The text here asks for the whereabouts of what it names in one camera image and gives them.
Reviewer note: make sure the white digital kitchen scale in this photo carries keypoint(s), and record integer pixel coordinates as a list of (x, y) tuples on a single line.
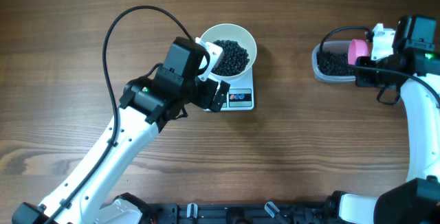
[(240, 96)]

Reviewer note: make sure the black beans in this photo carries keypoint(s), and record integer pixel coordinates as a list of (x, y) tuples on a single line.
[(234, 61)]

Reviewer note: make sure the pink scoop blue handle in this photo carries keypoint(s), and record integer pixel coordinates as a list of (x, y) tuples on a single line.
[(357, 48)]

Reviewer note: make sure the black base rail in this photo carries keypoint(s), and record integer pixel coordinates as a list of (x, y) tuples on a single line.
[(240, 213)]

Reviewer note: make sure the white bowl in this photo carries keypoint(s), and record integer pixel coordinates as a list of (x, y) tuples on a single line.
[(228, 31)]

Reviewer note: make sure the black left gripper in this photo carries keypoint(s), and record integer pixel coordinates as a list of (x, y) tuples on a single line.
[(213, 95)]

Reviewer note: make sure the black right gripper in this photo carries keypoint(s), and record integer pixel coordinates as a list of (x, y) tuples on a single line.
[(361, 75)]

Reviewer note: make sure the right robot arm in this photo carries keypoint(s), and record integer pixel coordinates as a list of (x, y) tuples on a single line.
[(404, 59)]

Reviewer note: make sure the clear plastic bean container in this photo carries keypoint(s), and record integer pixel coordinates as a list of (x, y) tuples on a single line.
[(333, 47)]

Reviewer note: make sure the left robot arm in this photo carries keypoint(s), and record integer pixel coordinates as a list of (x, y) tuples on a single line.
[(147, 104)]

